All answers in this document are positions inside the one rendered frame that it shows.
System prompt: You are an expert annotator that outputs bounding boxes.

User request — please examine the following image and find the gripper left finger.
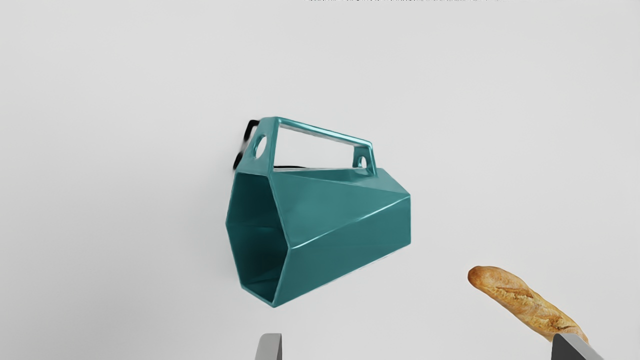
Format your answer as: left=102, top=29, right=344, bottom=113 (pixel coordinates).
left=254, top=333, right=283, bottom=360

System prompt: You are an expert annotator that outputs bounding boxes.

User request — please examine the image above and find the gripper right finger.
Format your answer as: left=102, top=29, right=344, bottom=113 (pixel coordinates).
left=551, top=333, right=605, bottom=360

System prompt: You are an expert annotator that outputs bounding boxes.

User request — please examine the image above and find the teal faceted mug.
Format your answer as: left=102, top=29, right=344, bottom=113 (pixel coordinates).
left=225, top=116, right=412, bottom=308

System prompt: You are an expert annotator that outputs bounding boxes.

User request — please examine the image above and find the golden brown baguette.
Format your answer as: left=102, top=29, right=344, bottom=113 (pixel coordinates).
left=467, top=265, right=590, bottom=346

